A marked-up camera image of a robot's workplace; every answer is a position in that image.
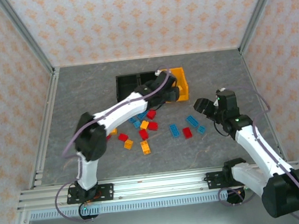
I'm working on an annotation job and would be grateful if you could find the aluminium mounting rail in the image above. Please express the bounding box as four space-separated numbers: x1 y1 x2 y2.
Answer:
15 159 299 212

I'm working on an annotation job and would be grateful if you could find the grey slotted cable duct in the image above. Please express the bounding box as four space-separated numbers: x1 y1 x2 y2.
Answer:
28 190 230 222

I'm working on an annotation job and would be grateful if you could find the black bin with red bricks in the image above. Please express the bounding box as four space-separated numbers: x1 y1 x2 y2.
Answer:
115 74 143 108

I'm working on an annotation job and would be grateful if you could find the orange long lego brick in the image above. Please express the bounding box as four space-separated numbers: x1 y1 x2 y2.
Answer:
139 140 153 156

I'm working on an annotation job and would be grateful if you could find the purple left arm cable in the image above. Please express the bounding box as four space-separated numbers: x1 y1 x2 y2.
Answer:
41 64 189 224

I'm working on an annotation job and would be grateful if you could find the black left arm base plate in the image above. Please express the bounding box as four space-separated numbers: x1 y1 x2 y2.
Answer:
65 182 116 206

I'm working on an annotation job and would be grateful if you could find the aluminium side rail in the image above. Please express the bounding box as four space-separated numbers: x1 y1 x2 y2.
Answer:
239 45 289 165
16 68 72 189

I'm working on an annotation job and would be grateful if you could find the black round cable port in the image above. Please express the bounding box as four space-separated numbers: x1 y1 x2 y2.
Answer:
78 202 102 223
223 186 248 207

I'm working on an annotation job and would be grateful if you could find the yellow plastic bin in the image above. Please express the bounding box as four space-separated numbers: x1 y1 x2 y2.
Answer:
164 65 192 104

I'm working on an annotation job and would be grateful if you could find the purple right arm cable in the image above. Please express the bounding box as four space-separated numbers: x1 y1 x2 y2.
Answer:
206 79 299 224

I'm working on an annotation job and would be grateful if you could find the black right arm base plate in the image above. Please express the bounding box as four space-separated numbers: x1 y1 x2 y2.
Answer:
205 170 229 189

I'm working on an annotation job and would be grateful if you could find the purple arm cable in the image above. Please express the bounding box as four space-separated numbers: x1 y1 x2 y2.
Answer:
41 64 189 224
206 79 299 224

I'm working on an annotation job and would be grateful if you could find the aluminium frame post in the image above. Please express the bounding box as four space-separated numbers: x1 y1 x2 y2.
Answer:
233 0 291 55
0 0 57 80

